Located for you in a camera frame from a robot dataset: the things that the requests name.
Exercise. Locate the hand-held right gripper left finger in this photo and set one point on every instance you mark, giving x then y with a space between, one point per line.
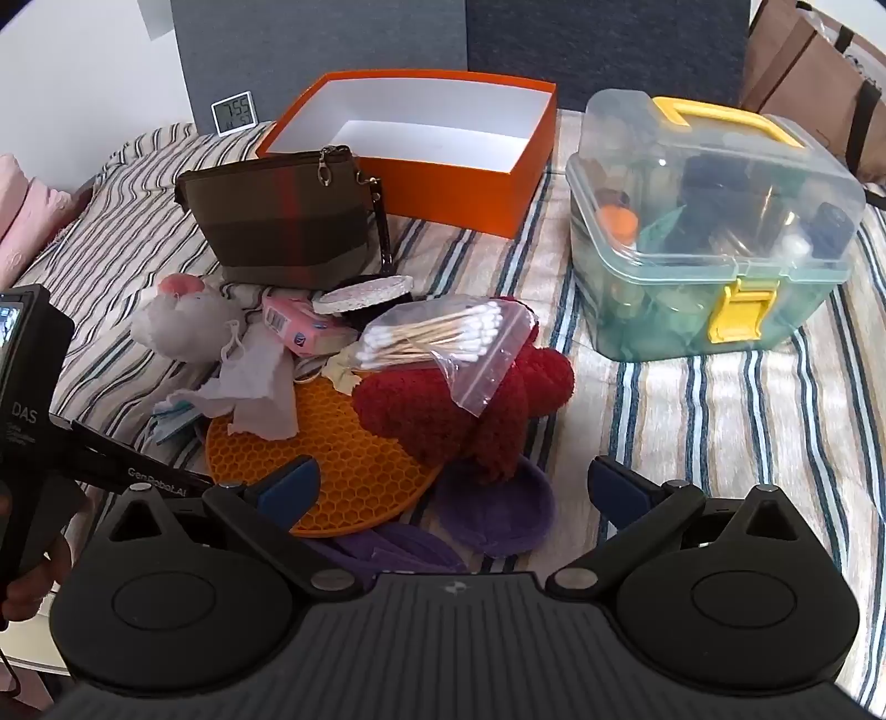
291 486

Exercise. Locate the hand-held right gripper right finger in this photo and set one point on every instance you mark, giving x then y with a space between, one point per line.
616 488

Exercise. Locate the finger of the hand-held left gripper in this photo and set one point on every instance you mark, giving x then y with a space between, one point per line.
138 467

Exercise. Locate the blue and white wipes packet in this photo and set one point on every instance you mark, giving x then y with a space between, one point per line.
173 424

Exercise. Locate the orange silicone mat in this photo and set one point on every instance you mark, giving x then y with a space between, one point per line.
360 481

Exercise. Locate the white tissue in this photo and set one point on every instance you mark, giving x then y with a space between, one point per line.
256 394

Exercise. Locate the purple fluffy sock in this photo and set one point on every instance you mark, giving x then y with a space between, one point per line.
394 550
495 509

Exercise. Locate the red fluffy sock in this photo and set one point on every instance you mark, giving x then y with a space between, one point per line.
415 422

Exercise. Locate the grey and pink plush toy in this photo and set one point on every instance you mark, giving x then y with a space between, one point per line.
187 322

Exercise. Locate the orange cardboard box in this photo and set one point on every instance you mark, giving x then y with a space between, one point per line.
450 187

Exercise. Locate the person's left hand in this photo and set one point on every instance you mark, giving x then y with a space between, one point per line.
34 588

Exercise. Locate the striped blanket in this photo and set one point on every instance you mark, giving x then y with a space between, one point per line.
692 415

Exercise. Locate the cream cloth piece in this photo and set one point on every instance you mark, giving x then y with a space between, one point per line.
340 374

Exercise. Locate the pink tissue packet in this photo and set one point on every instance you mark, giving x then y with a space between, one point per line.
304 331

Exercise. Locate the pink cloth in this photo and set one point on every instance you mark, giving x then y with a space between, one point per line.
24 208

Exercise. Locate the bag of cotton swabs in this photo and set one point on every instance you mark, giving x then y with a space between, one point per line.
429 332

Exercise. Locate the brown plaid zip pouch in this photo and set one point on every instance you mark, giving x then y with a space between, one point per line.
277 221

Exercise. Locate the white digital clock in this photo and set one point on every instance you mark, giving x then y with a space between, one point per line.
232 116

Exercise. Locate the grey felt panel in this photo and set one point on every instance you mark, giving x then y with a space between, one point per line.
311 55

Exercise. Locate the dark blue felt panel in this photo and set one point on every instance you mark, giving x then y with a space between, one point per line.
602 48

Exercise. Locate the brown paper bag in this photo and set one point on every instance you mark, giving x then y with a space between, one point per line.
796 76

